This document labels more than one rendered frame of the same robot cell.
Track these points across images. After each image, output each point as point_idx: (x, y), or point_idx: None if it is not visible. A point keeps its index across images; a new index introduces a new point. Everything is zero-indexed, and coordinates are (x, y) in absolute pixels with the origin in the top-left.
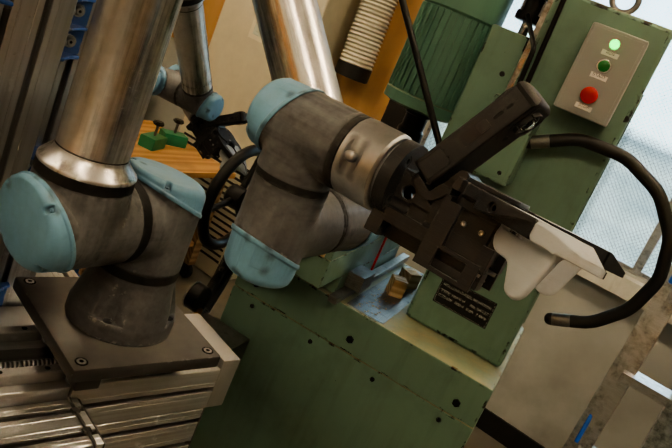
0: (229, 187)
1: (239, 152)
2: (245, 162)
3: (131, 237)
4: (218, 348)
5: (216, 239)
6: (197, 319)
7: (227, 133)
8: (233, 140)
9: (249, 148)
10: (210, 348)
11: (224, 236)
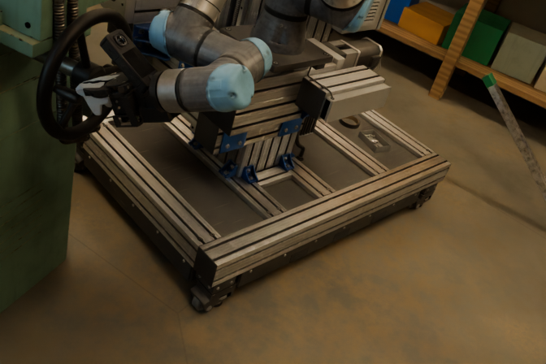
0: (103, 67)
1: (116, 11)
2: (81, 85)
3: None
4: None
5: (91, 118)
6: None
7: (121, 80)
8: (108, 82)
9: (106, 8)
10: None
11: (79, 127)
